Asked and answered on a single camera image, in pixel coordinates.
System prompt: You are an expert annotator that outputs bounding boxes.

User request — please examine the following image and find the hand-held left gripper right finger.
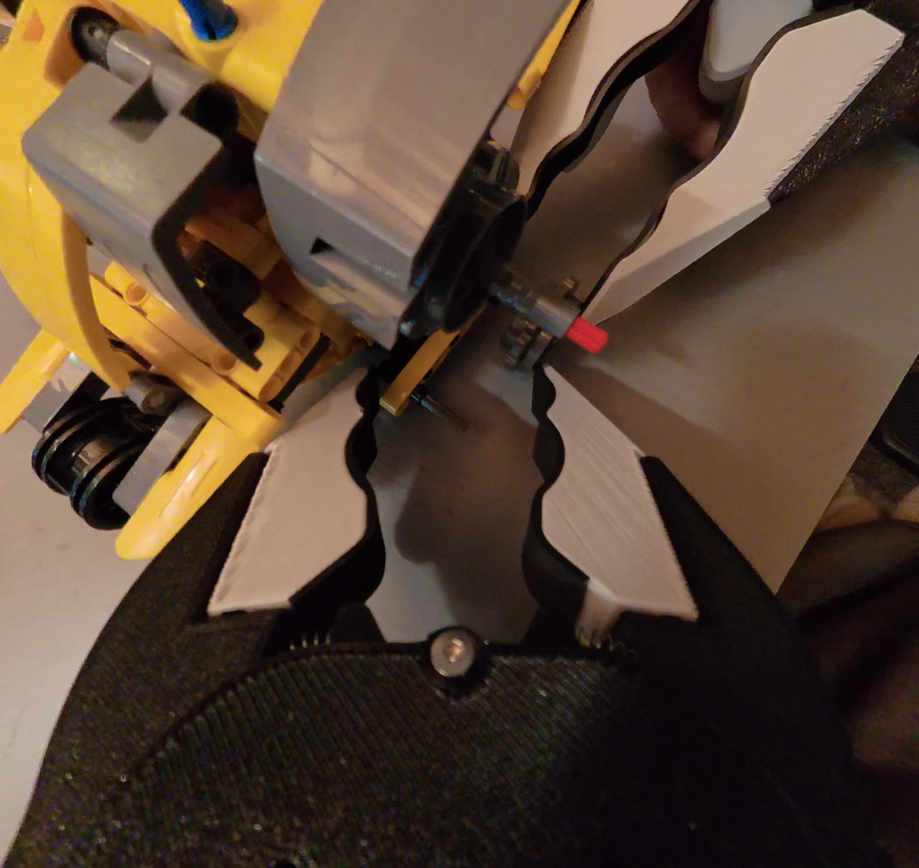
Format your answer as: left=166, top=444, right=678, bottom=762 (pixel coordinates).
left=523, top=364, right=699, bottom=646

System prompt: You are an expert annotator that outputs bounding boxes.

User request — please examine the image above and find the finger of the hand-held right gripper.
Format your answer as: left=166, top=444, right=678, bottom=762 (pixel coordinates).
left=503, top=0, right=726, bottom=201
left=583, top=0, right=906, bottom=327

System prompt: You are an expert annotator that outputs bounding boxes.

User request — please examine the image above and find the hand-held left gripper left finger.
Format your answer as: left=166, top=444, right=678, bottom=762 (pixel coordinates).
left=207, top=367, right=385, bottom=643

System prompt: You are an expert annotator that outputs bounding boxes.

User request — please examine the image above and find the grey round toothed brick ring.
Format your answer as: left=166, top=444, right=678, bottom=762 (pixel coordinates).
left=499, top=276, right=584, bottom=371

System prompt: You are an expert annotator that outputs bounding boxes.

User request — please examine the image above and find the yellow brick beam with pins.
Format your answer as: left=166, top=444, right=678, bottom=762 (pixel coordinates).
left=378, top=308, right=489, bottom=431

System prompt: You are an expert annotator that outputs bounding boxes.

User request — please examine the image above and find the yellow toy brick vehicle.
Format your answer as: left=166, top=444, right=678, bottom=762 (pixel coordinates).
left=0, top=0, right=611, bottom=560

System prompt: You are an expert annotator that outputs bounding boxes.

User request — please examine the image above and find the person's right hand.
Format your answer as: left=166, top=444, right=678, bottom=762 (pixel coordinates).
left=646, top=14, right=726, bottom=162

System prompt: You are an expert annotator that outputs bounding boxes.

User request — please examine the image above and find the beige cloth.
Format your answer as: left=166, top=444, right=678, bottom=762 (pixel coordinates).
left=815, top=477, right=919, bottom=533

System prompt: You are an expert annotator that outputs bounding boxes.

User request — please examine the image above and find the person's brown clothing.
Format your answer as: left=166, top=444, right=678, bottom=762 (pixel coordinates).
left=779, top=523, right=919, bottom=868

